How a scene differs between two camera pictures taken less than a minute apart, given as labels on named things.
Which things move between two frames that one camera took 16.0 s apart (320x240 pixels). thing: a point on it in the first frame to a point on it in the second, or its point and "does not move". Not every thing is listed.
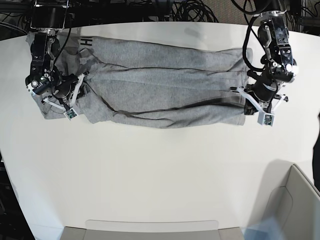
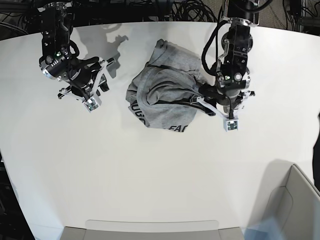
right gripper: (266, 97) to (225, 106)
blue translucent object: (269, 229) does not move
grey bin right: (288, 197) does not move
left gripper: (64, 91) to (85, 75)
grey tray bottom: (150, 229) does not move
